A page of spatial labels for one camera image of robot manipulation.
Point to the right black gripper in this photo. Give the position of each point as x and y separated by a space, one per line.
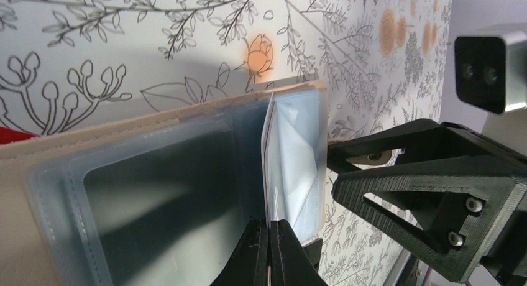
454 214

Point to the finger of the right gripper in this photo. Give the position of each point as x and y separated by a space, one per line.
421 140

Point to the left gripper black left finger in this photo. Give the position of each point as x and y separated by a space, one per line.
247 264

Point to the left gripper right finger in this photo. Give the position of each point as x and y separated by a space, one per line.
291 263

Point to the floral table mat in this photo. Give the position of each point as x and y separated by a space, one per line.
72 64

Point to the beige leather card holder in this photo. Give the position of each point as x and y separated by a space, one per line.
48 234

